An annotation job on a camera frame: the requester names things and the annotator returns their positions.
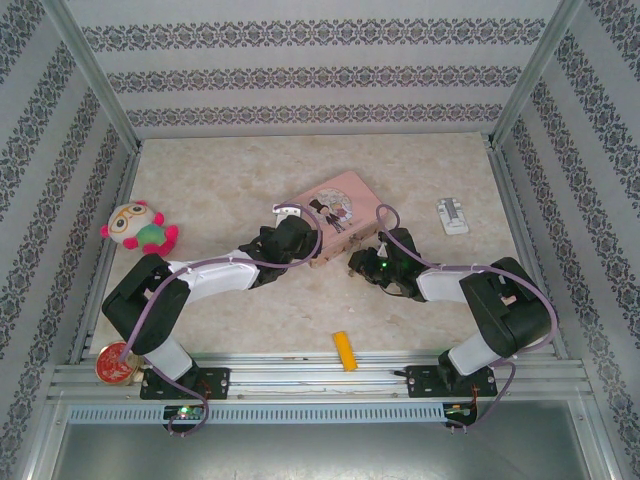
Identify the pink box with cartoon couple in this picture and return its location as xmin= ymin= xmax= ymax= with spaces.
xmin=289 ymin=169 xmax=382 ymax=269

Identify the white plastic latch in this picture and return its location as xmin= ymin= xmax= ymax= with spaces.
xmin=433 ymin=197 xmax=472 ymax=236

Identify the yellow block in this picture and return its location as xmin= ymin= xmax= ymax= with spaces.
xmin=332 ymin=330 xmax=360 ymax=373

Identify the plush toy with glasses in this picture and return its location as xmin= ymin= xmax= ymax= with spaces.
xmin=99 ymin=198 xmax=181 ymax=260

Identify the round red tin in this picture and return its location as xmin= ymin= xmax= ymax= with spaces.
xmin=94 ymin=340 xmax=146 ymax=387

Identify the aluminium frame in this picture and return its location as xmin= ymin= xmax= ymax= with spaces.
xmin=0 ymin=0 xmax=640 ymax=480

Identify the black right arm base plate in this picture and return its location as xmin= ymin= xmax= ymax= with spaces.
xmin=405 ymin=364 xmax=499 ymax=400

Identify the slotted grey cable duct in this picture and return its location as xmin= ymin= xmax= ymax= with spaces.
xmin=66 ymin=403 xmax=447 ymax=425

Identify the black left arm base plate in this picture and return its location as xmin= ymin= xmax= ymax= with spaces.
xmin=139 ymin=366 xmax=232 ymax=401

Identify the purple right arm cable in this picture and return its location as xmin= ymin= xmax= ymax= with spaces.
xmin=375 ymin=203 xmax=557 ymax=435

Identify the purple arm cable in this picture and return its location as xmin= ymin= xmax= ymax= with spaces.
xmin=118 ymin=200 xmax=324 ymax=437
xmin=375 ymin=203 xmax=557 ymax=435

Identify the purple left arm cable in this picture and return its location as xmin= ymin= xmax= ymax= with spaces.
xmin=118 ymin=200 xmax=324 ymax=437

